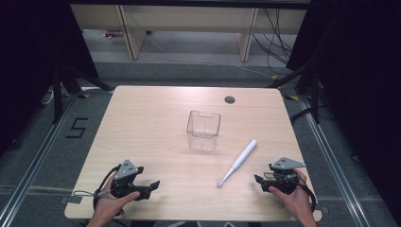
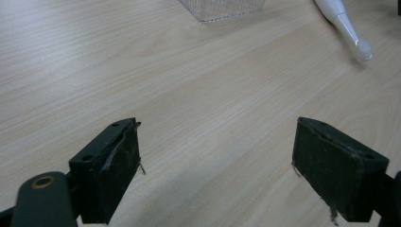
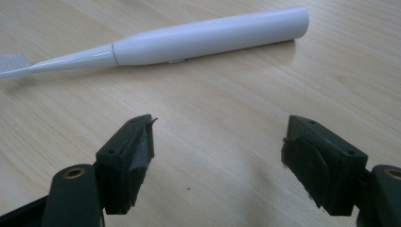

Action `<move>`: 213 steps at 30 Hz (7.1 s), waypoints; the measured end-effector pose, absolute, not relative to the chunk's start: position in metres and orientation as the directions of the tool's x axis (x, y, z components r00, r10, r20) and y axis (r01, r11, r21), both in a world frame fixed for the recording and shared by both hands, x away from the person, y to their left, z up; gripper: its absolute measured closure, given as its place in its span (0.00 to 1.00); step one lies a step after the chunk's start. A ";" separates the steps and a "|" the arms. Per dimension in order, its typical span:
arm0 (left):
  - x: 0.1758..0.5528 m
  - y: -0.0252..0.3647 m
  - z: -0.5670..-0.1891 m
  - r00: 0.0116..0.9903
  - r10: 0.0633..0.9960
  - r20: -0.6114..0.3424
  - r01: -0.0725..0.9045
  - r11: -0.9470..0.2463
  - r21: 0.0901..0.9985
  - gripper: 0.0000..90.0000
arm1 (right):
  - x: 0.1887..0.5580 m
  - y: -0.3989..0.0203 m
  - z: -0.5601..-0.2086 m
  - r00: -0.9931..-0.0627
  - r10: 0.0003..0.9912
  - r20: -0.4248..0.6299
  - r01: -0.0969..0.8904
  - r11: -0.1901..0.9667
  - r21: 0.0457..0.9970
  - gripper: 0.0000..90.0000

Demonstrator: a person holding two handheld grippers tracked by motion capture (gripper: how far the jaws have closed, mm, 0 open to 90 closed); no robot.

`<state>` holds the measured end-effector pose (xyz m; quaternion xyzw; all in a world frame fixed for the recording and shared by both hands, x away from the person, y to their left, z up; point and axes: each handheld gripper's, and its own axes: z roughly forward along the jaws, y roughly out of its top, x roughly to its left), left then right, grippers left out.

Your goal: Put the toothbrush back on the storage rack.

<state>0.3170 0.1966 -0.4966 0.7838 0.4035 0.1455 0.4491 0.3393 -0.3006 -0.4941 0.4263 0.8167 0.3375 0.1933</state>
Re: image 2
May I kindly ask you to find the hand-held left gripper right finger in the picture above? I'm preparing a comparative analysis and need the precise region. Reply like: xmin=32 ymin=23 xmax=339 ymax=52
xmin=291 ymin=116 xmax=390 ymax=223

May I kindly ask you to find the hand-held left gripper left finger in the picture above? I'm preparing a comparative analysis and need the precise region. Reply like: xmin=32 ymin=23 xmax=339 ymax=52
xmin=68 ymin=117 xmax=147 ymax=225

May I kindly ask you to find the white electric toothbrush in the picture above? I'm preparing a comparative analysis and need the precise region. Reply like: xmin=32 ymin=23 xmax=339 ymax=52
xmin=313 ymin=0 xmax=374 ymax=61

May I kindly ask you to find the clear plastic container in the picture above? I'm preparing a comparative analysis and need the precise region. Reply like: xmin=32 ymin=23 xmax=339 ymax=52
xmin=178 ymin=0 xmax=267 ymax=25

